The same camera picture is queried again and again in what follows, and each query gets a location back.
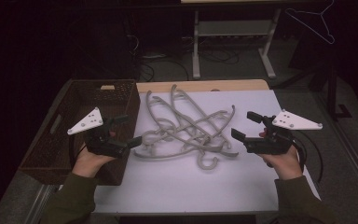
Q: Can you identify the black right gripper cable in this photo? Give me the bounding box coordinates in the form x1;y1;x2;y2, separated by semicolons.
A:
290;136;308;174

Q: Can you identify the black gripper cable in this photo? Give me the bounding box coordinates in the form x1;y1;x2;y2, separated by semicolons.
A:
290;136;308;174
68;134;87;162

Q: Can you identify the white table mat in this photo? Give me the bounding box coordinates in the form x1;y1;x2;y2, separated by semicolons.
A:
57;90;322;215

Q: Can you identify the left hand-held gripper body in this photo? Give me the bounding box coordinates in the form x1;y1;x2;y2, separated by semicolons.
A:
67;106;131;159

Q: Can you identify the person's right hand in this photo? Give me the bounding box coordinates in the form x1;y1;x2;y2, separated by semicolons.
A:
258;128;305;181

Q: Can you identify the brown wicker basket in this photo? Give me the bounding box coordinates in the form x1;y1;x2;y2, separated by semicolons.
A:
18;78;142;187

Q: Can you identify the black stand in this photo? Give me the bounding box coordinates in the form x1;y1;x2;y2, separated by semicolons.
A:
273;31;354;121

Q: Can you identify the thin wire clothes hanger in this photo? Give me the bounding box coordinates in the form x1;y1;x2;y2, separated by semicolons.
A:
284;0;337;46

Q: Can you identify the black floor cable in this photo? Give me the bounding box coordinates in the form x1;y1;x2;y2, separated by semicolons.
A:
295;130;324;184

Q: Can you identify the metal rail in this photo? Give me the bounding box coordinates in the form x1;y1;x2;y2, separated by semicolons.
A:
331;119;358;201
23;184;59;224

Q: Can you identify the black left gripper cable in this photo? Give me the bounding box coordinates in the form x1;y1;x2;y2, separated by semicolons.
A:
68;134;87;162

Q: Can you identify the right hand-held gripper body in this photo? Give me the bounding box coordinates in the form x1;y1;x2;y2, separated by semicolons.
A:
243;108;324;156

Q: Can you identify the person's left hand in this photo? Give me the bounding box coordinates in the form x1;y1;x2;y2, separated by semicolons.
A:
72;130;117;179

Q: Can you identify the tangle of black floor cables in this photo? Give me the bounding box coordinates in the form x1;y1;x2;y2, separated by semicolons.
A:
138;48;241;82

